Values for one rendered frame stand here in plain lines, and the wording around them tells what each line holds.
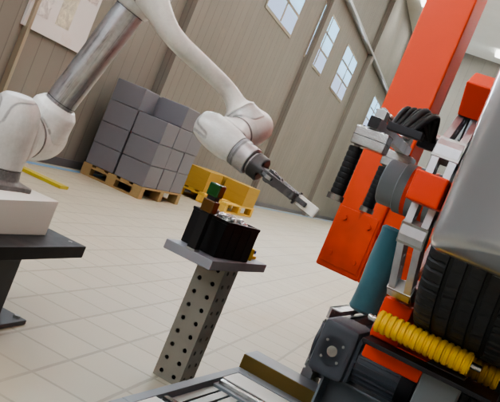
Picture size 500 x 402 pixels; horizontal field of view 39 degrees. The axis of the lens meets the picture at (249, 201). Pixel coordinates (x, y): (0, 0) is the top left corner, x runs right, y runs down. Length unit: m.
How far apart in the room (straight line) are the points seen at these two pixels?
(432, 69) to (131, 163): 4.85
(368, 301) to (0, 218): 1.05
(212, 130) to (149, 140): 4.93
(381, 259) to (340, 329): 0.30
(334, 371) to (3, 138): 1.20
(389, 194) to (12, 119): 1.08
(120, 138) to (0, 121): 4.95
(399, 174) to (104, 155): 5.43
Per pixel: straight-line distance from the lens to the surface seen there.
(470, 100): 1.75
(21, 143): 2.15
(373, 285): 2.03
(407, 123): 1.76
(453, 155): 1.67
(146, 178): 6.91
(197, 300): 2.28
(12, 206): 2.08
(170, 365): 2.34
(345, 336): 2.21
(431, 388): 1.89
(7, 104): 2.16
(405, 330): 1.79
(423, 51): 2.49
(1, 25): 5.90
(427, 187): 1.57
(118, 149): 7.05
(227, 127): 2.01
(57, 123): 2.30
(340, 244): 2.42
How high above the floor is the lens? 0.76
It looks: 3 degrees down
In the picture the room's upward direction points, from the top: 23 degrees clockwise
